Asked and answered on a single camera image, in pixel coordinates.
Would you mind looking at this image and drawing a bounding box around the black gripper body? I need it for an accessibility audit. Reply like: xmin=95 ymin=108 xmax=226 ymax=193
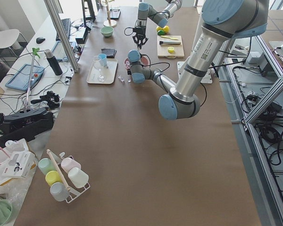
xmin=133 ymin=26 xmax=148 ymax=44

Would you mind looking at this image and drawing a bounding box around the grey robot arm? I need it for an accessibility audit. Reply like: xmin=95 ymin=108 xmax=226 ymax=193
xmin=133 ymin=0 xmax=182 ymax=49
xmin=128 ymin=0 xmax=269 ymax=120

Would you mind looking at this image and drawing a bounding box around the light blue cup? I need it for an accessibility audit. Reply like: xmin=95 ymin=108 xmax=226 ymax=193
xmin=98 ymin=53 xmax=108 ymax=68

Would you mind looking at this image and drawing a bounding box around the pink cup in rack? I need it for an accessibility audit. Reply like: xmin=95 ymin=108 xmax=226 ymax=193
xmin=61 ymin=157 xmax=81 ymax=173

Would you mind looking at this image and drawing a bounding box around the white cup in rack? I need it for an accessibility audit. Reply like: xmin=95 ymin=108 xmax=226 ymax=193
xmin=68 ymin=167 xmax=89 ymax=188

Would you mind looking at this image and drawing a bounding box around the green cup in rack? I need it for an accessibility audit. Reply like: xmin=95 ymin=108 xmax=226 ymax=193
xmin=38 ymin=158 xmax=56 ymax=176

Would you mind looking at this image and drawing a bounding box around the yellow cup in rack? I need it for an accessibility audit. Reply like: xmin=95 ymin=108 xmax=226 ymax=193
xmin=45 ymin=170 xmax=62 ymax=186

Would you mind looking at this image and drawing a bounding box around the grey cup in rack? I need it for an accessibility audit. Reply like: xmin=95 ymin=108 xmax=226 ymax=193
xmin=50 ymin=182 xmax=70 ymax=202

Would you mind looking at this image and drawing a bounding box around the pink bowl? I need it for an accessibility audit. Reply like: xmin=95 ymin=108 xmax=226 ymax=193
xmin=124 ymin=55 xmax=149 ymax=70

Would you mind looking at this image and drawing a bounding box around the steel muddler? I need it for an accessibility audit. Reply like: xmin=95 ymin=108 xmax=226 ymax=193
xmin=159 ymin=40 xmax=181 ymax=45

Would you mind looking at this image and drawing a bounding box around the yellow plastic knife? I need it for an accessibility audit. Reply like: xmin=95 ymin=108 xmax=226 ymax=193
xmin=160 ymin=35 xmax=178 ymax=40

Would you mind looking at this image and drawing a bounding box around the green lime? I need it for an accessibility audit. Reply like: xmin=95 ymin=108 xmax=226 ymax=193
xmin=163 ymin=25 xmax=170 ymax=33

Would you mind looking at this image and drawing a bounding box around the folded grey cloth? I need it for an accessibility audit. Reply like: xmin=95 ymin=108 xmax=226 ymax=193
xmin=101 ymin=48 xmax=117 ymax=58

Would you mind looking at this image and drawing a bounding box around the wooden cutting board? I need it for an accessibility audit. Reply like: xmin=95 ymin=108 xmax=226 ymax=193
xmin=157 ymin=35 xmax=184 ymax=58

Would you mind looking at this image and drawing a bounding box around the half lemon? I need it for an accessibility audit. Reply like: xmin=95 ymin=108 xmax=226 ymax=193
xmin=168 ymin=47 xmax=175 ymax=53

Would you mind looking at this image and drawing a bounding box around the green bowl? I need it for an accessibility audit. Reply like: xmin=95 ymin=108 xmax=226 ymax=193
xmin=100 ymin=26 xmax=114 ymax=38

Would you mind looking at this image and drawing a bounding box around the wooden mug tree stand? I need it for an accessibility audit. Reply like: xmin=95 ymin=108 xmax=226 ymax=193
xmin=101 ymin=0 xmax=117 ymax=27

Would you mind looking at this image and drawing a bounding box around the cream serving tray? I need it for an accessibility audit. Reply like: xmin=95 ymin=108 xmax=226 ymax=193
xmin=86 ymin=59 xmax=118 ymax=85

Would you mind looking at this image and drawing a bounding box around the clear wine glass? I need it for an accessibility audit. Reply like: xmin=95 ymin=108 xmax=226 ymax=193
xmin=93 ymin=56 xmax=105 ymax=82

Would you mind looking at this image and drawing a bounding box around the black keyboard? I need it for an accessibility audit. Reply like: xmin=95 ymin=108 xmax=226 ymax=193
xmin=60 ymin=18 xmax=71 ymax=39

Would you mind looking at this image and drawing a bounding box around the black water bottle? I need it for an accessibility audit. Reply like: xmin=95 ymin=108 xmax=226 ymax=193
xmin=44 ymin=49 xmax=63 ymax=76

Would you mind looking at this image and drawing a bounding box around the black computer mouse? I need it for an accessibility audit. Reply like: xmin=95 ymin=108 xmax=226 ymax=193
xmin=36 ymin=37 xmax=46 ymax=44

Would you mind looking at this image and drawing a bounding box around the blue teach pendant tablet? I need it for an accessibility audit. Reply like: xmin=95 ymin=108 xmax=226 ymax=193
xmin=5 ymin=64 xmax=45 ymax=91

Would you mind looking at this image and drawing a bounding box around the white chair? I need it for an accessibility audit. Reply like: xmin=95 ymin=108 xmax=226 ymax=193
xmin=0 ymin=29 xmax=28 ymax=58

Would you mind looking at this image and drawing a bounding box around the black equipment case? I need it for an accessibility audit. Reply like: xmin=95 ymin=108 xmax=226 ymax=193
xmin=0 ymin=107 xmax=54 ymax=147

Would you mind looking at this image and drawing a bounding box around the white product box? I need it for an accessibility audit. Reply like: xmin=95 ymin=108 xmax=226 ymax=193
xmin=2 ymin=151 xmax=35 ymax=178

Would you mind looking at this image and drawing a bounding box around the black tray frame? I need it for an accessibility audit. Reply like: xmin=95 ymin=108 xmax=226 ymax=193
xmin=109 ymin=9 xmax=121 ymax=20

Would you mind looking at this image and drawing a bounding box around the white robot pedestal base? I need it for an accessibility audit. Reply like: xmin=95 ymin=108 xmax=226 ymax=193
xmin=176 ymin=0 xmax=236 ymax=84

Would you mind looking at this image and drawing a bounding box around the aluminium frame post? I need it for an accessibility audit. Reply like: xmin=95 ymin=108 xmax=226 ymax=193
xmin=44 ymin=0 xmax=80 ymax=73

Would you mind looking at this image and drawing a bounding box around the white wire cup rack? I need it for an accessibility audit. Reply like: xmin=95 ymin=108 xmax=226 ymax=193
xmin=52 ymin=152 xmax=91 ymax=204

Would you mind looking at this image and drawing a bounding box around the wooden rack handle stick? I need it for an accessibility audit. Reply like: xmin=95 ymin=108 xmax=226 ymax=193
xmin=46 ymin=149 xmax=70 ymax=191

